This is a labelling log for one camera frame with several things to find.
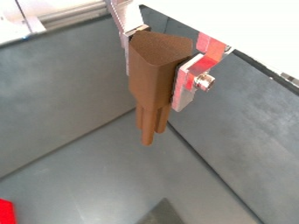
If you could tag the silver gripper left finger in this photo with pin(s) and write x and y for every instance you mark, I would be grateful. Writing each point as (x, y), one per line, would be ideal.
(129, 19)

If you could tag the red shape sorting board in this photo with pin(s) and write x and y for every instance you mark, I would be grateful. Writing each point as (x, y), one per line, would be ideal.
(7, 212)

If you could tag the brown three prong peg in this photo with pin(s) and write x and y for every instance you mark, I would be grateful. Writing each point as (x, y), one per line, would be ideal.
(155, 53)

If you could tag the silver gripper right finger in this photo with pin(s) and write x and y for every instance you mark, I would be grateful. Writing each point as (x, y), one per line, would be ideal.
(193, 74)

